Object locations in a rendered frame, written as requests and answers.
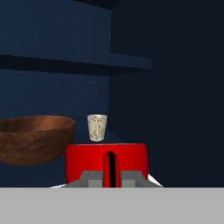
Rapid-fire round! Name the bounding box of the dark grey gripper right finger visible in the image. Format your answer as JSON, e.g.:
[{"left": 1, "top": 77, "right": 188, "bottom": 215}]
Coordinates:
[{"left": 118, "top": 171, "right": 149, "bottom": 188}]

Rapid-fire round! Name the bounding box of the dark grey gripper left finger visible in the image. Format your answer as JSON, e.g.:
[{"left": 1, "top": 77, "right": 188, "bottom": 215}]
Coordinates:
[{"left": 67, "top": 171, "right": 105, "bottom": 188}]

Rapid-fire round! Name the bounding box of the red mug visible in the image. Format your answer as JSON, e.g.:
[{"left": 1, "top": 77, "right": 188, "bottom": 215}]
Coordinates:
[{"left": 64, "top": 143, "right": 149, "bottom": 188}]

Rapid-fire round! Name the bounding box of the dark blue cabinet shelf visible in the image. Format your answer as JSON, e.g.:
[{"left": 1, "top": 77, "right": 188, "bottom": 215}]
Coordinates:
[{"left": 0, "top": 52, "right": 152, "bottom": 77}]

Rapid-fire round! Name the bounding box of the pale patterned glass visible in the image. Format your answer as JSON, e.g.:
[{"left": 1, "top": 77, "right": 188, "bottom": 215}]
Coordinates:
[{"left": 87, "top": 114, "right": 109, "bottom": 143}]

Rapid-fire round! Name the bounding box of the brown wooden bowl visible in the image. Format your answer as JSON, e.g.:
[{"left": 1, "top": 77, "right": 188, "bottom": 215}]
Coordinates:
[{"left": 0, "top": 115, "right": 77, "bottom": 167}]

